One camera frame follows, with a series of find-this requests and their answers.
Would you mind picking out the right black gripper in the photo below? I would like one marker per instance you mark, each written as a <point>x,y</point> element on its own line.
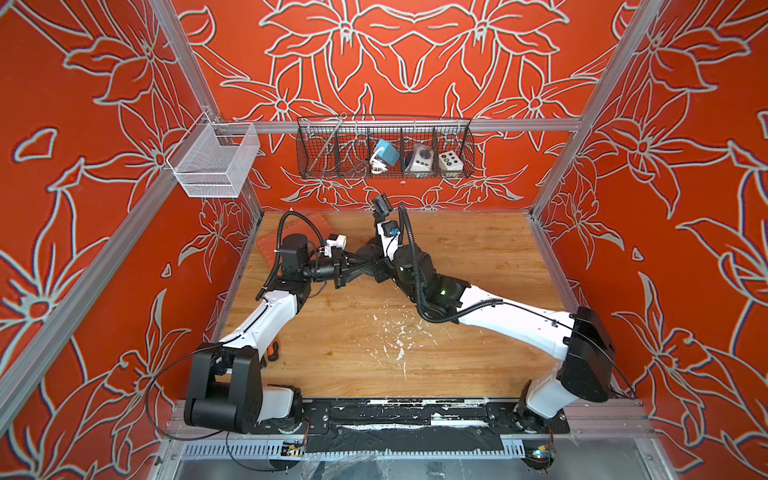
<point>381,268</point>

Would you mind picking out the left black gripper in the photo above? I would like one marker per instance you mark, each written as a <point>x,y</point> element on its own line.
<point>338,265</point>

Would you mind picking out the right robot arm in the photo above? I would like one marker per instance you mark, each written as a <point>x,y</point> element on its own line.
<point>579,342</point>

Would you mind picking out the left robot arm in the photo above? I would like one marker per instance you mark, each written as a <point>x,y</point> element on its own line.
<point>225,388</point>

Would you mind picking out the orange plastic tool case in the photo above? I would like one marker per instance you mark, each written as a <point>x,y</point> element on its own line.
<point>266,239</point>

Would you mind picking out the teal box in basket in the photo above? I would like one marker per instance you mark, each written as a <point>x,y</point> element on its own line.
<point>385,152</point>

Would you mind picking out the white device black knobs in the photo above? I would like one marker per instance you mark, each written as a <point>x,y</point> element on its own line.
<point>419,161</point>

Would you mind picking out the white button box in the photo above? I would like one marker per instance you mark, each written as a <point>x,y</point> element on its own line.
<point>450,164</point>

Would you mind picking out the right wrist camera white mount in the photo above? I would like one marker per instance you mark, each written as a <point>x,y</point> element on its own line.
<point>390,236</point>

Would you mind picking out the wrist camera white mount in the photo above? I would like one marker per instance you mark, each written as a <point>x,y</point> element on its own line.
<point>333,242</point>
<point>390,236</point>

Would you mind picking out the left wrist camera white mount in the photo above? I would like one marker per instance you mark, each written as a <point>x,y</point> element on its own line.
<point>333,242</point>

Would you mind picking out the orange black handled tool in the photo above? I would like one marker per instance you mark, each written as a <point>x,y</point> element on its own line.
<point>273,351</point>

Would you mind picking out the black wire wall basket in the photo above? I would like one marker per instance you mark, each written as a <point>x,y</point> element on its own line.
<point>358,146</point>

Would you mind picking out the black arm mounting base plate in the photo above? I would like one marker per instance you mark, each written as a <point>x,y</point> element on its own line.
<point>415,426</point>

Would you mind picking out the clear plastic wall bin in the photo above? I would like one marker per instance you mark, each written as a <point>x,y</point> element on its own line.
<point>209,165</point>

